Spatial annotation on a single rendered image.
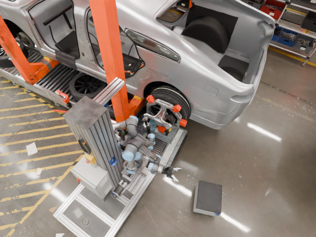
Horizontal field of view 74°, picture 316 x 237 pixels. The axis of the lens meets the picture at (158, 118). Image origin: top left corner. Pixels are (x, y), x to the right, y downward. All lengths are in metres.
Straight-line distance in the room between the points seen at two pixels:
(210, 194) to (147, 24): 2.43
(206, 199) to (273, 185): 1.31
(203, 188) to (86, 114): 2.12
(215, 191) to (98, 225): 1.68
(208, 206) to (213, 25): 2.90
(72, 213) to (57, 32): 3.07
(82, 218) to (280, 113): 4.06
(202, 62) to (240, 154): 2.06
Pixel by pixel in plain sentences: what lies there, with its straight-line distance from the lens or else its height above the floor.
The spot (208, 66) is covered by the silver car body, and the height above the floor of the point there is 1.73.
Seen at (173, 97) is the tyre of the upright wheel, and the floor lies 1.17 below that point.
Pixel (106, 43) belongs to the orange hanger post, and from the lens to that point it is 2.22.
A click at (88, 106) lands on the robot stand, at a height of 2.03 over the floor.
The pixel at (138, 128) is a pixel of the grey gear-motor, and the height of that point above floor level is 0.40.
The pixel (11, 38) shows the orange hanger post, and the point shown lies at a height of 1.41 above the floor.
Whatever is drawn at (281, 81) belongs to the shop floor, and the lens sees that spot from 5.64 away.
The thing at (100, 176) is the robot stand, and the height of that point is 1.23.
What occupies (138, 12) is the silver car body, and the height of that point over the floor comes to 1.97.
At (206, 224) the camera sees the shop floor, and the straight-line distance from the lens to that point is 3.53.
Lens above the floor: 3.39
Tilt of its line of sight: 56 degrees down
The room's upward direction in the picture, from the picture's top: 4 degrees clockwise
